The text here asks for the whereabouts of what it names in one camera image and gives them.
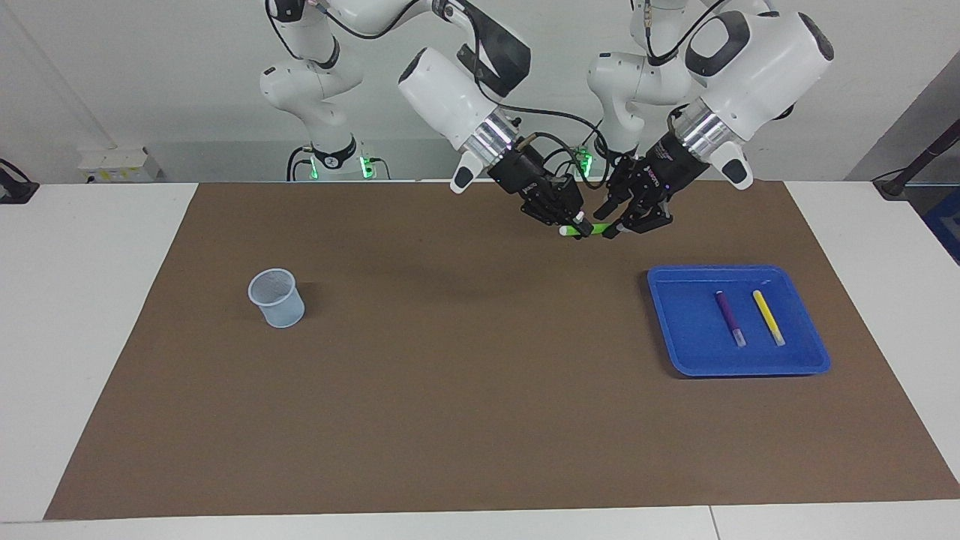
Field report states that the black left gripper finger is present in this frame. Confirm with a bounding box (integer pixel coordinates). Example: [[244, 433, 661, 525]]
[[596, 159, 638, 218], [602, 201, 674, 239]]

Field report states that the green pen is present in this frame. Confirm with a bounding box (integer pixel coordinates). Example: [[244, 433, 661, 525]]
[[559, 221, 620, 239]]

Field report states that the purple pen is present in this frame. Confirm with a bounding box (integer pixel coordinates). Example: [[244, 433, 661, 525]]
[[715, 290, 748, 348]]

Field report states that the yellow pen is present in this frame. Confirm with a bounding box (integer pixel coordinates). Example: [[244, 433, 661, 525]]
[[752, 289, 786, 347]]

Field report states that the blue plastic tray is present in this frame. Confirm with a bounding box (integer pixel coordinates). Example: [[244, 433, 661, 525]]
[[646, 265, 832, 377]]

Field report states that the brown table mat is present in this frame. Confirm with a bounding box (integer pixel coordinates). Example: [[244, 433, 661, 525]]
[[43, 180, 960, 521]]

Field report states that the black stand pole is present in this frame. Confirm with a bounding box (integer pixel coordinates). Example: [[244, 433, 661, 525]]
[[872, 120, 960, 200]]

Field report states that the blue crate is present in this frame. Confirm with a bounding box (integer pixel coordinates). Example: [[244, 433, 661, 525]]
[[921, 187, 960, 265]]

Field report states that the translucent pale blue cup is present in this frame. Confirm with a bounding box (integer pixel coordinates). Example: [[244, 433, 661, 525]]
[[247, 268, 306, 329]]

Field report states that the white power socket box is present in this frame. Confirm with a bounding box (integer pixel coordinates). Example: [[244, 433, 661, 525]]
[[77, 146, 162, 183]]

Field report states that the black table clamp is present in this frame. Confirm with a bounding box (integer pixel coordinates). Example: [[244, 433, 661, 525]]
[[0, 159, 40, 205]]

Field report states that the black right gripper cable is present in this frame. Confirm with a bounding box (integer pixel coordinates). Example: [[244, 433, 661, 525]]
[[442, 0, 610, 190]]

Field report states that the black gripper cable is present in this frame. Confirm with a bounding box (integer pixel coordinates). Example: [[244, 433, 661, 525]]
[[643, 0, 740, 68], [442, 0, 610, 190]]

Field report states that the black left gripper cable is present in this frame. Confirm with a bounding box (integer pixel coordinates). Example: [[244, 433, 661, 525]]
[[643, 0, 740, 68]]

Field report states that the black right base cable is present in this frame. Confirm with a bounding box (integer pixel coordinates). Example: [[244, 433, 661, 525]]
[[286, 146, 316, 182]]

